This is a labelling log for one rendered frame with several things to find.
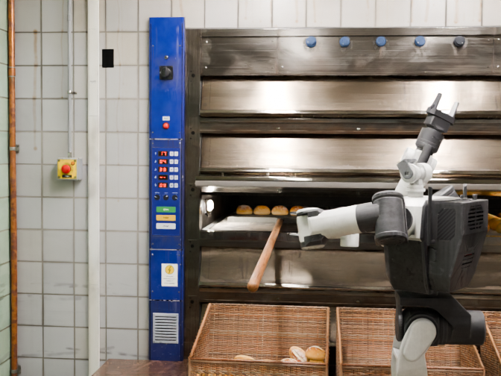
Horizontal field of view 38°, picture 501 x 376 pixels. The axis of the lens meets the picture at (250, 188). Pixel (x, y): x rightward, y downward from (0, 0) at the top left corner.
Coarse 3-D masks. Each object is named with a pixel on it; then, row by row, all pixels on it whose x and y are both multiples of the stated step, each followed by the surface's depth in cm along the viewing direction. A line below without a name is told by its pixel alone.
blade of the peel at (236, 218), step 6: (228, 216) 376; (234, 216) 401; (240, 216) 402; (246, 216) 402; (252, 216) 402; (258, 216) 403; (264, 216) 403; (270, 216) 403; (276, 216) 403; (288, 216) 404; (294, 216) 404; (264, 222) 375; (270, 222) 374; (288, 222) 373; (294, 222) 373
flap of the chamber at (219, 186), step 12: (276, 192) 334; (288, 192) 333; (300, 192) 331; (312, 192) 330; (324, 192) 329; (336, 192) 328; (348, 192) 327; (372, 192) 325; (432, 192) 319; (456, 192) 317; (468, 192) 316; (480, 192) 315; (492, 192) 314
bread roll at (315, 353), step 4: (308, 348) 318; (312, 348) 316; (316, 348) 315; (320, 348) 315; (308, 352) 317; (312, 352) 315; (316, 352) 314; (320, 352) 314; (308, 356) 316; (312, 356) 315; (316, 356) 314; (320, 356) 314
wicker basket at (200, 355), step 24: (216, 312) 331; (240, 312) 329; (288, 312) 327; (312, 312) 326; (216, 336) 329; (240, 336) 327; (264, 336) 326; (288, 336) 325; (312, 336) 324; (192, 360) 287; (216, 360) 285; (240, 360) 284; (264, 360) 283
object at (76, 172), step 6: (60, 162) 331; (66, 162) 331; (78, 162) 332; (60, 168) 331; (72, 168) 331; (78, 168) 332; (60, 174) 331; (66, 174) 331; (72, 174) 331; (78, 174) 332
